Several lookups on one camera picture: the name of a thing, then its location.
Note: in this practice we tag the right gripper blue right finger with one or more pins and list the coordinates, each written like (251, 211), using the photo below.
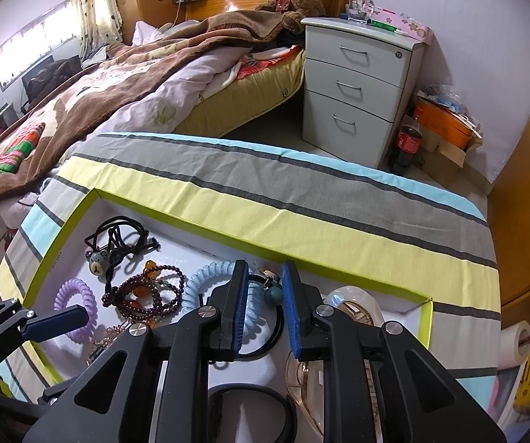
(309, 333)

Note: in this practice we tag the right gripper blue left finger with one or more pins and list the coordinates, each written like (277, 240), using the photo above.
(230, 299)

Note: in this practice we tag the clear gold hair claw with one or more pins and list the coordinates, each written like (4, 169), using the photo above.
(348, 414)

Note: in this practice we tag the rhinestone hair clip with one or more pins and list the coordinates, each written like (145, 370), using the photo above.
(109, 336)

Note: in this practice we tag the green shallow box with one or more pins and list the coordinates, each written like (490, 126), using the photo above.
(152, 383)

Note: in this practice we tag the striped table cloth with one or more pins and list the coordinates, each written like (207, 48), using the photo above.
(372, 228)

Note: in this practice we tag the brown plush blanket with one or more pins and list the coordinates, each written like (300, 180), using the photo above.
(81, 104)

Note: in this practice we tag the white paper roll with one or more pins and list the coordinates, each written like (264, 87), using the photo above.
(514, 345)

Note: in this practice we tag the cola bottle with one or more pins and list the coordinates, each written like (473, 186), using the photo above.
(407, 144)

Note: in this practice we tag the cardboard box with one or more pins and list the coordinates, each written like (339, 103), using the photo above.
(434, 143)

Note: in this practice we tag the white bedside drawer cabinet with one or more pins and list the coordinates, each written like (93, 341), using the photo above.
(357, 83)

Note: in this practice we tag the orange basket with clutter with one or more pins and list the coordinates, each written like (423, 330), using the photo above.
(441, 108)

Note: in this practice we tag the pink tissue box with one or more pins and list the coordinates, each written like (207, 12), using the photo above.
(400, 23)

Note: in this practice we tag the floral curtain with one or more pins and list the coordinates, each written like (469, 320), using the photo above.
(100, 24)

